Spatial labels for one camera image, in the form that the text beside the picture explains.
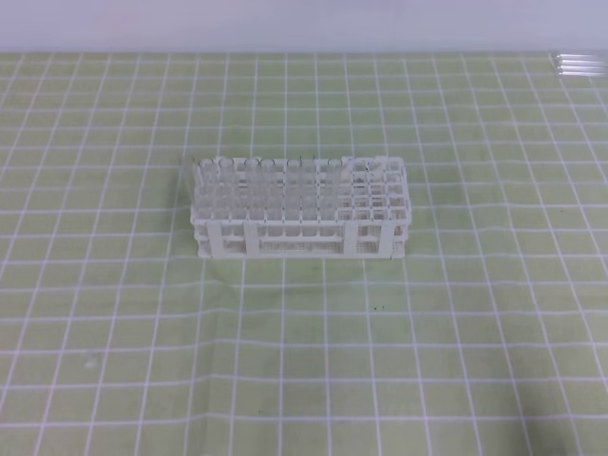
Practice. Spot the clear glass test tube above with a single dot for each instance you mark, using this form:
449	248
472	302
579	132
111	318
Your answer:
333	177

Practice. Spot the spare glass tubes at edge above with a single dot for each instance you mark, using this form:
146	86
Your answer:
583	65

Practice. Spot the white plastic test tube rack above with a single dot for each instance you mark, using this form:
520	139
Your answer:
276	208

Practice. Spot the green checked tablecloth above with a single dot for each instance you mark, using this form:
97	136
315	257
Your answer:
488	338

